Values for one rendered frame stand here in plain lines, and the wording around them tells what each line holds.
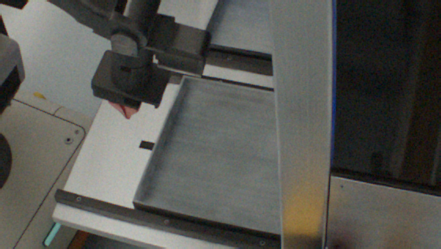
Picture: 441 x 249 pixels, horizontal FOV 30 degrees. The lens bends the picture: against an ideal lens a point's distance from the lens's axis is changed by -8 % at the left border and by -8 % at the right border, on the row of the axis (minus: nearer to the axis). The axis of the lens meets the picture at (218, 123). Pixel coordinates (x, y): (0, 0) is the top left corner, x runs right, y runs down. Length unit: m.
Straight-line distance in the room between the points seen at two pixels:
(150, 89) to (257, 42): 0.43
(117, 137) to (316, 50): 0.70
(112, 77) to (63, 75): 1.61
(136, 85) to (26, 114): 1.21
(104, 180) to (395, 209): 0.57
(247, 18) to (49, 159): 0.82
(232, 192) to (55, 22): 1.68
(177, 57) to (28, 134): 1.25
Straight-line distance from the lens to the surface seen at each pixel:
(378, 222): 1.09
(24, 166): 2.26
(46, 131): 2.31
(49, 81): 2.79
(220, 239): 1.33
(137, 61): 1.13
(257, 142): 1.45
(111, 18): 1.02
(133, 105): 1.20
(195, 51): 1.09
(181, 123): 1.48
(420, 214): 1.06
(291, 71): 0.88
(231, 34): 1.60
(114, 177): 1.44
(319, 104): 0.91
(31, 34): 2.96
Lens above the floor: 2.06
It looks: 53 degrees down
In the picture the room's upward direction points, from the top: 8 degrees counter-clockwise
